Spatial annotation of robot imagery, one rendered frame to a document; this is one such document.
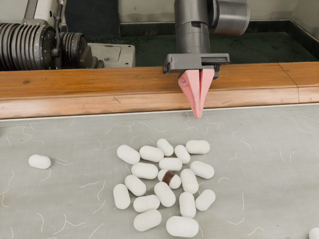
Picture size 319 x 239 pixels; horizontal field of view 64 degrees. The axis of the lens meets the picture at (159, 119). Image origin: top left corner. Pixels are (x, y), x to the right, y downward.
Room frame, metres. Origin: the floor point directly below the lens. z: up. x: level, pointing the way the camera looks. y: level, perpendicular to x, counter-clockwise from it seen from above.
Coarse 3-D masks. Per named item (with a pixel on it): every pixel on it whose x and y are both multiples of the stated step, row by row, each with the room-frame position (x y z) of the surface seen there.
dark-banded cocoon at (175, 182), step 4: (160, 172) 0.20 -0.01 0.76; (164, 172) 0.20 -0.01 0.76; (160, 176) 0.19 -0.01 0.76; (176, 176) 0.19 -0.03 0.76; (160, 180) 0.19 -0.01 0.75; (172, 180) 0.19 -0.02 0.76; (176, 180) 0.19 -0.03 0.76; (180, 180) 0.19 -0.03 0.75; (172, 184) 0.18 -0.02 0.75; (176, 184) 0.18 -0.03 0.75; (172, 188) 0.18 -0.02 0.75
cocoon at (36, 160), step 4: (32, 156) 0.21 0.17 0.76; (36, 156) 0.21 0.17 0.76; (40, 156) 0.21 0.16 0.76; (44, 156) 0.22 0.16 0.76; (28, 160) 0.21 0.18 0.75; (32, 160) 0.21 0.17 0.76; (36, 160) 0.21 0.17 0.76; (40, 160) 0.21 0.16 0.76; (44, 160) 0.21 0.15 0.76; (48, 160) 0.21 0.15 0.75; (32, 164) 0.20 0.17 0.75; (36, 164) 0.20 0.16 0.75; (40, 164) 0.20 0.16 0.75; (44, 164) 0.20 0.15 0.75; (48, 164) 0.21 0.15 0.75; (44, 168) 0.20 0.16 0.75
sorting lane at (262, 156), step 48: (0, 144) 0.25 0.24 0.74; (48, 144) 0.25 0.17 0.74; (96, 144) 0.26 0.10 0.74; (144, 144) 0.26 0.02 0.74; (240, 144) 0.28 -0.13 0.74; (288, 144) 0.28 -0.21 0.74; (0, 192) 0.17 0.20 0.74; (48, 192) 0.17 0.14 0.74; (96, 192) 0.17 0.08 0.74; (240, 192) 0.19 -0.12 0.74; (288, 192) 0.19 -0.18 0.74
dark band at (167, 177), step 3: (168, 171) 0.20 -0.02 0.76; (165, 174) 0.20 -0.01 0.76; (168, 174) 0.20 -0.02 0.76; (171, 174) 0.20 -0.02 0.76; (174, 174) 0.20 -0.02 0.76; (165, 177) 0.19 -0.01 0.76; (168, 177) 0.19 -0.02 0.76; (171, 177) 0.19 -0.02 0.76; (162, 180) 0.19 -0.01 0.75; (165, 180) 0.19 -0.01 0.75; (168, 180) 0.19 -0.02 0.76; (168, 183) 0.19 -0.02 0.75
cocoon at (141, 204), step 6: (138, 198) 0.16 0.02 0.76; (144, 198) 0.16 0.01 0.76; (150, 198) 0.16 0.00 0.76; (156, 198) 0.16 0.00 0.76; (138, 204) 0.15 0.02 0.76; (144, 204) 0.15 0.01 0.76; (150, 204) 0.15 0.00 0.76; (156, 204) 0.15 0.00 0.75; (138, 210) 0.15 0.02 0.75; (144, 210) 0.15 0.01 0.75
